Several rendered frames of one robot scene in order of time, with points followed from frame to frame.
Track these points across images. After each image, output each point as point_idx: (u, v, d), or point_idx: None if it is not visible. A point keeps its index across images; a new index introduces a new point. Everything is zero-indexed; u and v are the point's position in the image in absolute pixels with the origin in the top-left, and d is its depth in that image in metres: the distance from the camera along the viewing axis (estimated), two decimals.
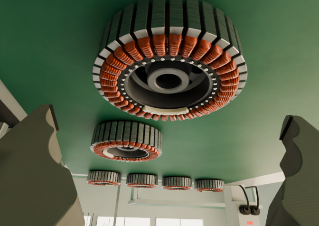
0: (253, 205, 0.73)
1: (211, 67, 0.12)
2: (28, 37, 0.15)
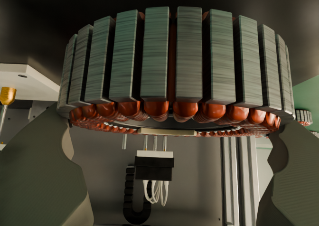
0: None
1: (239, 122, 0.08)
2: (295, 92, 0.37)
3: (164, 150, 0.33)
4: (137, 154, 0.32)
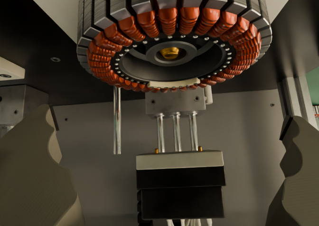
0: None
1: (222, 38, 0.09)
2: None
3: (200, 148, 0.14)
4: (137, 165, 0.13)
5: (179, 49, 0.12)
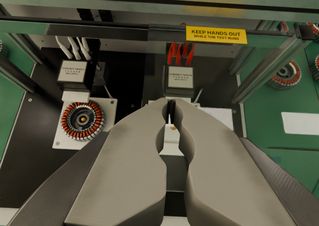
0: None
1: (69, 128, 0.49)
2: (3, 106, 0.57)
3: None
4: (87, 101, 0.45)
5: (80, 120, 0.51)
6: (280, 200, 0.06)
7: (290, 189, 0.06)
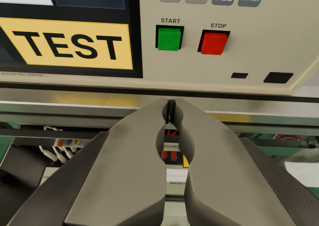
0: None
1: None
2: None
3: None
4: None
5: None
6: (280, 200, 0.06)
7: (290, 189, 0.06)
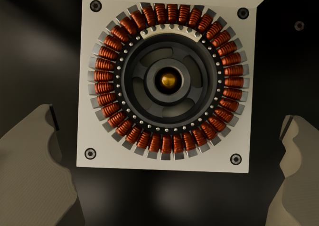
0: None
1: (130, 120, 0.13)
2: None
3: None
4: None
5: (160, 83, 0.14)
6: None
7: None
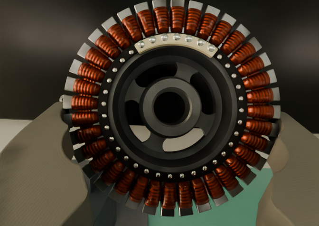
0: None
1: (120, 163, 0.10)
2: None
3: None
4: None
5: None
6: None
7: None
